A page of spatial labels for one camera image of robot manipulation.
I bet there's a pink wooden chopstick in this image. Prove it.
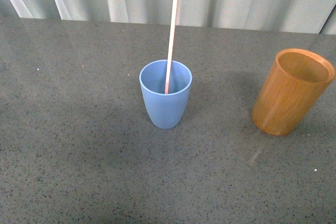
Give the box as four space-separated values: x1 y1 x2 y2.
164 0 179 94

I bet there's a blue plastic cup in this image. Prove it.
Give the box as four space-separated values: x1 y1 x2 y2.
139 60 193 129

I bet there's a wooden bamboo chopstick holder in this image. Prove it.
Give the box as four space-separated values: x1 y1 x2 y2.
251 48 335 136

